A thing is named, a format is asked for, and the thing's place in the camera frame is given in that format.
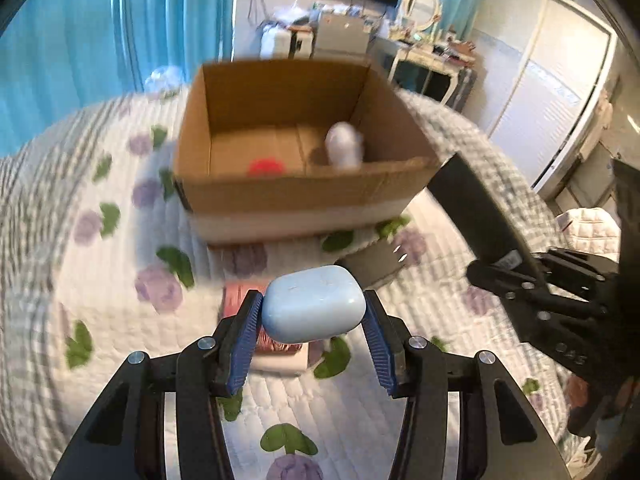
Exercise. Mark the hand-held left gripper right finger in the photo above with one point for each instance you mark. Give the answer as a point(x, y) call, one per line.
point(379, 355)

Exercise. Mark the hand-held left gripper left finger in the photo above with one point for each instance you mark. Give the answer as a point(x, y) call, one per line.
point(244, 347)

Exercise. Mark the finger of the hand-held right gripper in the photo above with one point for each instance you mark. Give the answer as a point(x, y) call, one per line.
point(580, 262)
point(525, 295)

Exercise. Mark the light blue plastic case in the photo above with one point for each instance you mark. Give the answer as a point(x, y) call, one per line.
point(314, 302)

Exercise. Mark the black bar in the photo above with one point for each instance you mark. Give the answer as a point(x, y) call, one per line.
point(480, 210)

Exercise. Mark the brown cardboard box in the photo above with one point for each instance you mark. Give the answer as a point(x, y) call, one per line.
point(295, 195)

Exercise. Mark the white quilted cushion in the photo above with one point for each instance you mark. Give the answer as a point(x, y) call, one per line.
point(590, 227)

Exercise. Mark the pink flat box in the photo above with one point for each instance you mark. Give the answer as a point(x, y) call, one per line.
point(234, 301)

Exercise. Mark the dark grey card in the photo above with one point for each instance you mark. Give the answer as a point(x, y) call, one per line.
point(374, 265)

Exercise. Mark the floral quilted blanket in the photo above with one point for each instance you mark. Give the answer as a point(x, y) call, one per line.
point(110, 270)

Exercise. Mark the red round object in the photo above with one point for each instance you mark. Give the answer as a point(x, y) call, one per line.
point(265, 167)

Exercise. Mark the white wardrobe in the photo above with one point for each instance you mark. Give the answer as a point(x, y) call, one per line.
point(550, 80)

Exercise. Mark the white round bottle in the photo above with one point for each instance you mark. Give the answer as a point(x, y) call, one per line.
point(342, 146)

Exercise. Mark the white vanity table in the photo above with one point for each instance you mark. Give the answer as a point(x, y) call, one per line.
point(425, 60)

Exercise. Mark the clear plastic bag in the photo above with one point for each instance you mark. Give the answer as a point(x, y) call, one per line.
point(164, 80)

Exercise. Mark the white oval mirror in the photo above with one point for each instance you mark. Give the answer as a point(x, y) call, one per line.
point(422, 2)

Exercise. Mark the white small appliance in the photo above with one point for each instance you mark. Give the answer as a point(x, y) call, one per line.
point(274, 43)

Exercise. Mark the silver laptop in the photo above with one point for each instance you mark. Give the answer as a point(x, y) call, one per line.
point(341, 35)

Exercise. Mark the blue curtain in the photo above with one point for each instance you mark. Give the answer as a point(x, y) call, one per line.
point(90, 25)

